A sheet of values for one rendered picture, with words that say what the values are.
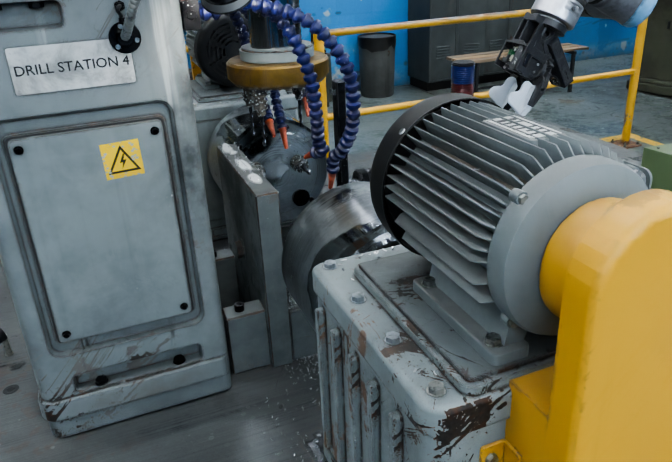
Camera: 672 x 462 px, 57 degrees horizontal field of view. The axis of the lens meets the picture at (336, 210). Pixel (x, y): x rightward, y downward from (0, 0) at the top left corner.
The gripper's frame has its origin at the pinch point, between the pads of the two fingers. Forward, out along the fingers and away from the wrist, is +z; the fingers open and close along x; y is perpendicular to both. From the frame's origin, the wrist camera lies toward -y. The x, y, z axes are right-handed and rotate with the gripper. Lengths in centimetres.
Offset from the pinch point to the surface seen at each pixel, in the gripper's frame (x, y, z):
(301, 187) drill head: -26.5, 22.9, 33.2
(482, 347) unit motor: 63, 44, 24
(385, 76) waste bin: -463, -221, -18
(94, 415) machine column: 12, 58, 73
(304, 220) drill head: 18, 42, 29
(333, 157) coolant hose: 10.4, 37.8, 19.4
